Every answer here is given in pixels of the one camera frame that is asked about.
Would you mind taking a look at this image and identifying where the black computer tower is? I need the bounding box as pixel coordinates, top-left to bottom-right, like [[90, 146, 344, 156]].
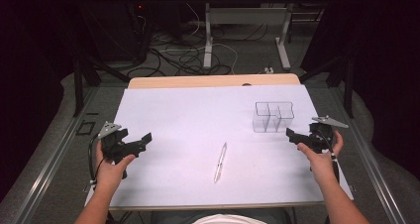
[[126, 1, 154, 65]]

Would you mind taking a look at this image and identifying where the aluminium frame rail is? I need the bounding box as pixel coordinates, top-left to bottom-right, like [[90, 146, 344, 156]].
[[330, 85, 408, 224], [9, 85, 101, 224]]

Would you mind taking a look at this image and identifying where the person's left hand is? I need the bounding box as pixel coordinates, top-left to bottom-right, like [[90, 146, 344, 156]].
[[94, 141, 137, 187]]

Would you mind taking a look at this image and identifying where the desk with white legs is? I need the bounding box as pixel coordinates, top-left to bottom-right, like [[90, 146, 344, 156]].
[[183, 0, 335, 71]]

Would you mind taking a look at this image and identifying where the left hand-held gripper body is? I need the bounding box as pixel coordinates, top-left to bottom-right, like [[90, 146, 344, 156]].
[[97, 121, 137, 180]]

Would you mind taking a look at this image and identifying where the dark curtain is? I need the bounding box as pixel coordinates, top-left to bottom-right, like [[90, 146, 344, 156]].
[[300, 0, 420, 180], [0, 0, 83, 202]]

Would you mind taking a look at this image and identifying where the person's white shirt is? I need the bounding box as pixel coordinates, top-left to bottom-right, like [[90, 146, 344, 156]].
[[191, 213, 268, 224]]

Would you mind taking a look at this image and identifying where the white floor cable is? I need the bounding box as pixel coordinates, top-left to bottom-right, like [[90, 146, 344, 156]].
[[164, 2, 240, 75]]

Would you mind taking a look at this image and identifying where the wooden table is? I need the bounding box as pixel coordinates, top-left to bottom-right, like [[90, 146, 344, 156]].
[[84, 72, 355, 212]]

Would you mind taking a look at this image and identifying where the tangle of black floor cables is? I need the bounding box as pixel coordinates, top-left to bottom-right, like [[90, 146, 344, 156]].
[[126, 22, 269, 77]]

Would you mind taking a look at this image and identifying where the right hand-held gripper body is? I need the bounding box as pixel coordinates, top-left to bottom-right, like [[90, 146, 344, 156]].
[[308, 115, 350, 155]]

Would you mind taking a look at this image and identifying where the person's right hand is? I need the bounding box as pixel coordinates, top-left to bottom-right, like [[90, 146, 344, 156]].
[[296, 130, 345, 185]]

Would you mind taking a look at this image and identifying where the black metal stand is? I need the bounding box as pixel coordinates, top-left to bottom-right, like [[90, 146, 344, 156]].
[[298, 52, 357, 119], [70, 0, 132, 118]]

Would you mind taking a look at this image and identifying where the clear plastic pen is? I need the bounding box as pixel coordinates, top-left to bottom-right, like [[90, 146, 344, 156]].
[[213, 142, 229, 184]]

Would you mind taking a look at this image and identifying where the clear acrylic compartment organizer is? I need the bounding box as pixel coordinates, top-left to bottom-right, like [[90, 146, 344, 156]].
[[252, 100, 295, 134]]

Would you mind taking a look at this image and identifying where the white paper sheet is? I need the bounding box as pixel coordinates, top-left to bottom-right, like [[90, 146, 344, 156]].
[[110, 83, 355, 208]]

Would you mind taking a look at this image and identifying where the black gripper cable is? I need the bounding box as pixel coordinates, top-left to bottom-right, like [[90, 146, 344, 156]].
[[308, 128, 341, 184], [87, 133, 101, 184]]

